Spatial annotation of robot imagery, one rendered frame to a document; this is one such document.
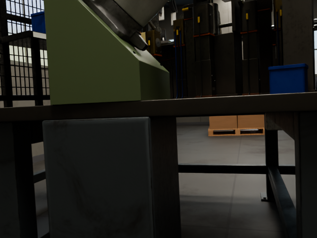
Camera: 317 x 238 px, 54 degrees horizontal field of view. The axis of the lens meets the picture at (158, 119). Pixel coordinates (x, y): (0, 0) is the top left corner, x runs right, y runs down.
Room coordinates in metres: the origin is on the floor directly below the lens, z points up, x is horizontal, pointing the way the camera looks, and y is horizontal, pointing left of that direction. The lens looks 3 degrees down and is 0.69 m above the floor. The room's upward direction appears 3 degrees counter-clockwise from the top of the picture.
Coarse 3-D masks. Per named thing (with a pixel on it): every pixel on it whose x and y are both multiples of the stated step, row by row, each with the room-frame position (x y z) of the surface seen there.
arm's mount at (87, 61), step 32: (64, 0) 0.80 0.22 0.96; (64, 32) 0.80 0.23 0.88; (96, 32) 0.78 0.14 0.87; (64, 64) 0.81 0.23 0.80; (96, 64) 0.78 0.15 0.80; (128, 64) 0.76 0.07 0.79; (160, 64) 1.08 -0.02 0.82; (64, 96) 0.81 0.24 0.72; (96, 96) 0.79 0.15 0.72; (128, 96) 0.77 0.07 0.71; (160, 96) 0.96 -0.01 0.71
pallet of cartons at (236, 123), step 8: (216, 120) 5.97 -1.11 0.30; (224, 120) 5.95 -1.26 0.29; (232, 120) 5.92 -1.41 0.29; (240, 120) 5.91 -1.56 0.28; (248, 120) 5.88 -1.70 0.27; (256, 120) 5.84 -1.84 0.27; (216, 128) 5.98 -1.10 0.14; (224, 128) 5.95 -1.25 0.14; (232, 128) 5.92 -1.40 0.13; (240, 128) 5.89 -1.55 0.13; (248, 128) 5.86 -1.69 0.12; (256, 128) 5.84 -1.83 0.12; (264, 128) 5.81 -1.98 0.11
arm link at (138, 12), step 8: (120, 0) 0.84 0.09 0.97; (128, 0) 0.84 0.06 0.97; (136, 0) 0.84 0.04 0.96; (144, 0) 0.84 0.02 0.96; (152, 0) 0.85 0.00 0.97; (160, 0) 0.87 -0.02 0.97; (128, 8) 0.84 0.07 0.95; (136, 8) 0.85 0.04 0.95; (144, 8) 0.86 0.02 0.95; (152, 8) 0.87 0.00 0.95; (160, 8) 0.90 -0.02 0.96; (136, 16) 0.86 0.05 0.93; (144, 16) 0.87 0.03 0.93; (152, 16) 0.90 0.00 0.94; (144, 24) 0.90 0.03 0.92
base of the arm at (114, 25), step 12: (84, 0) 0.86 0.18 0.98; (96, 0) 0.86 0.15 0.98; (108, 0) 0.85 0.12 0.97; (96, 12) 0.85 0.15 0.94; (108, 12) 0.84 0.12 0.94; (120, 12) 0.84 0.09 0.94; (108, 24) 0.83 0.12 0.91; (120, 24) 0.85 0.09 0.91; (132, 24) 0.87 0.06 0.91; (120, 36) 0.83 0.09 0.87; (132, 36) 0.89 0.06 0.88; (144, 48) 0.90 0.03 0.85
